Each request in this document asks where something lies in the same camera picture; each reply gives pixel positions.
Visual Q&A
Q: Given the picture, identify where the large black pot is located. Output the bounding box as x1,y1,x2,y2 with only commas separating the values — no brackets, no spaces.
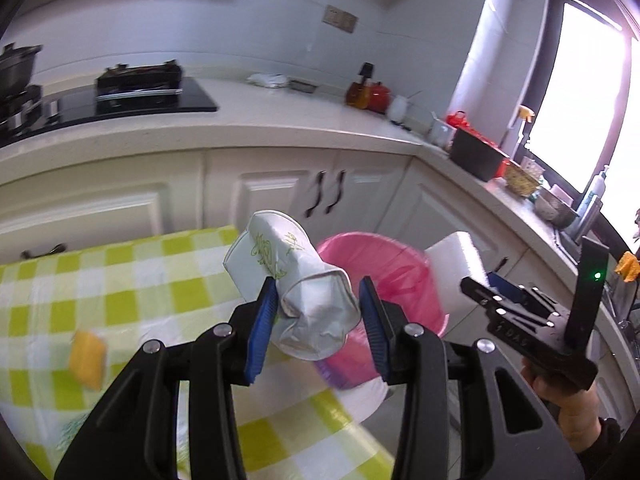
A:
449,128,506,182

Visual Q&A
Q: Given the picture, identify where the small metal tray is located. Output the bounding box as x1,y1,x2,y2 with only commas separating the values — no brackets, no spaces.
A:
288,79,319,94

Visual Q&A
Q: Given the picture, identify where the black cabinet handle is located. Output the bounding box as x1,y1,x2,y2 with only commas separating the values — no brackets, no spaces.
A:
304,170,326,218
324,170,346,214

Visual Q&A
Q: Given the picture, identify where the black cabinet handle right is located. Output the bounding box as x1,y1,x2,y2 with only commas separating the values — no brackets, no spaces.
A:
324,170,346,214

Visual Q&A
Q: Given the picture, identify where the yellow spray bottle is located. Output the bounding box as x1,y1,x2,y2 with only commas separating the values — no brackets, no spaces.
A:
504,104,536,158

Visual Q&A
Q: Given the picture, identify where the green wavy cloth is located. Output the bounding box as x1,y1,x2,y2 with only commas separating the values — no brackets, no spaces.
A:
56,414,88,453

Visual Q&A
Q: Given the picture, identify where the black cabinet handle left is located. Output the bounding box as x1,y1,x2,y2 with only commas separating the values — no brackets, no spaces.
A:
304,170,326,218

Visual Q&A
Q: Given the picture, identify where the white jar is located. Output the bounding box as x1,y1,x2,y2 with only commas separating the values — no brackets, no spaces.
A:
386,96,410,125

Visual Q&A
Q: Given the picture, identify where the red kettle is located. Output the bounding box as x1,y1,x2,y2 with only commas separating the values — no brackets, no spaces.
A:
446,110,508,179

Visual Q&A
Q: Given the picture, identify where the pink bag trash bin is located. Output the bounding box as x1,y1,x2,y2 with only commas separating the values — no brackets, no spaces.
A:
314,232,448,422

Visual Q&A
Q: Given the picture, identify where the black wok with lid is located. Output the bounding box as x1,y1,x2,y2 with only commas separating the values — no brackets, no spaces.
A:
0,44,42,100

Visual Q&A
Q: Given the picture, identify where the green checked tablecloth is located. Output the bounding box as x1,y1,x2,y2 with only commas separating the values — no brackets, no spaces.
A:
1,226,393,479

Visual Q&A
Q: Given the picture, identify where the black drawer handle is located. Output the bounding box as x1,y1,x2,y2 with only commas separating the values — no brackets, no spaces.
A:
19,242,68,261

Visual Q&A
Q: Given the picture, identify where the white plastic bag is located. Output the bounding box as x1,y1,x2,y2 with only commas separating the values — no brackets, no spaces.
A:
247,73,288,89

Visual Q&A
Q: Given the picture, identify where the small yellow sponge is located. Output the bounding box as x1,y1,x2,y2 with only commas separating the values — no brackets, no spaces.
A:
68,330,107,391

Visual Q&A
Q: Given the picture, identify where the steel bowl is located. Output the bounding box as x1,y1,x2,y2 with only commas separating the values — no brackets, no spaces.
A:
534,188,577,231

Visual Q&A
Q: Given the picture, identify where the yellow patterned bowl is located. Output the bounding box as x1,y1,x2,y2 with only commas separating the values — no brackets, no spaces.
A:
503,160,544,198

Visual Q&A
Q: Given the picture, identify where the wall power socket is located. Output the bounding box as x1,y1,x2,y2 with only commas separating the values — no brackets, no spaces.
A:
322,4,358,34

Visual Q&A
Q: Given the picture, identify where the white printed paper cup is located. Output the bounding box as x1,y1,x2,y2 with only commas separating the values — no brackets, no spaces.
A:
224,210,361,361

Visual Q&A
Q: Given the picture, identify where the red ceramic pot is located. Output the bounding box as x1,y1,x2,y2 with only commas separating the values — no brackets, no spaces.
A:
368,81,392,114

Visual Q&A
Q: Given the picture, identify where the black gas stove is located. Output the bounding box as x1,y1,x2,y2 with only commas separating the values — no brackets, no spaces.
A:
1,60,218,146

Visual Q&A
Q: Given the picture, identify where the person's right hand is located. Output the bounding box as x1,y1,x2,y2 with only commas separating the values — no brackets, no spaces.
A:
521,359,601,453

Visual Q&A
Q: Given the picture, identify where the oil bottle black cap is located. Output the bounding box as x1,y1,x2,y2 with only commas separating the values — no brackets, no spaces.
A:
345,62,374,110

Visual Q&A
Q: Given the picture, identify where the white dispenser bottle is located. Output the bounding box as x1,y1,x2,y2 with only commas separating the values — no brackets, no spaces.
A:
577,165,608,216

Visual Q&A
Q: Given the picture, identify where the white mug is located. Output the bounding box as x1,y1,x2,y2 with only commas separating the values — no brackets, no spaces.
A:
425,113,457,151

